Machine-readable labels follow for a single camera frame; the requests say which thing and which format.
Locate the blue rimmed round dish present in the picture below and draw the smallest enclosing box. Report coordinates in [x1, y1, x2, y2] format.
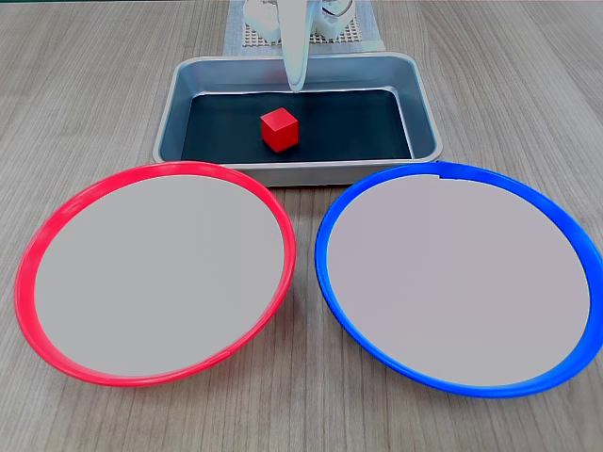
[314, 160, 603, 399]

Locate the silver metal tray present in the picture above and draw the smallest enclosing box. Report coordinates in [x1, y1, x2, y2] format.
[153, 52, 445, 188]

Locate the red rimmed round dish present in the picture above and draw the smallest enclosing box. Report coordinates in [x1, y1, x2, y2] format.
[13, 160, 298, 389]

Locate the beige mesh anti-slip mat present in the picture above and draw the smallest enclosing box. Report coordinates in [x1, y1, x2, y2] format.
[240, 17, 365, 49]

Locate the red cube block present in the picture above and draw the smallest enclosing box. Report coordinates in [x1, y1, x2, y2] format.
[260, 106, 300, 153]

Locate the dark tray liner mat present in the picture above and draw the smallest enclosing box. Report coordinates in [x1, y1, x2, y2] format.
[181, 89, 415, 164]

